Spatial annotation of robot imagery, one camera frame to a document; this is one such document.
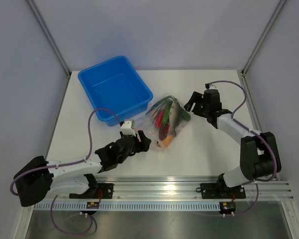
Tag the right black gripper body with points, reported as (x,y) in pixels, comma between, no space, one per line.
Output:
(202,109)

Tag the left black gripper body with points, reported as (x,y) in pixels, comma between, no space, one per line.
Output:
(135,149)

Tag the grey toy fish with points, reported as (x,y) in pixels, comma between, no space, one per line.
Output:
(175,116)

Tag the red toy chili pepper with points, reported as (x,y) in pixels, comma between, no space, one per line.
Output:
(159,119)

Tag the clear zip top bag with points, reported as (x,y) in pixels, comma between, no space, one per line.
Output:
(146,123)

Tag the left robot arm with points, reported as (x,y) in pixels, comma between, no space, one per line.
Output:
(40,178)

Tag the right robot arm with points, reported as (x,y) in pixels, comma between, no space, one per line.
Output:
(259,155)

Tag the orange toy food piece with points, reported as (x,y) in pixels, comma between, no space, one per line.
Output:
(166,142)

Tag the green toy scallion strands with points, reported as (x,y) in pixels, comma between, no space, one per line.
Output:
(159,104)

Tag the blue plastic bin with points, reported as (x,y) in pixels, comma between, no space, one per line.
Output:
(115,85)

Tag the left small circuit board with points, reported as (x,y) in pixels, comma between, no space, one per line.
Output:
(92,205)

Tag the small circuit board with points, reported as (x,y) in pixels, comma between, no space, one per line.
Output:
(228,205)
(92,205)

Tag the right small circuit board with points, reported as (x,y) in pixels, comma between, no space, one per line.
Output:
(228,205)

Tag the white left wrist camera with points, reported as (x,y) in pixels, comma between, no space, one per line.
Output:
(127,127)

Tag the aluminium mounting rail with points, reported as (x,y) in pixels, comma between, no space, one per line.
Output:
(182,188)

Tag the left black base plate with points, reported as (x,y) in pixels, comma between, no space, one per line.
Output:
(101,191)

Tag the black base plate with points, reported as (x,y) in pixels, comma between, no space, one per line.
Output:
(214,191)
(101,191)

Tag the white slotted cable duct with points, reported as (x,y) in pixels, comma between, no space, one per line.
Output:
(130,206)

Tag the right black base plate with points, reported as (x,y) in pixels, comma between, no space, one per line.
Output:
(214,191)

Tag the right aluminium frame post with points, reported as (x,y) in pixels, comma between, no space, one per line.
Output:
(264,35)

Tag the aluminium frame post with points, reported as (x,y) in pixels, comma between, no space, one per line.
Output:
(264,35)
(44,28)

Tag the left aluminium frame post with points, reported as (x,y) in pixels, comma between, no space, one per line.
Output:
(44,28)

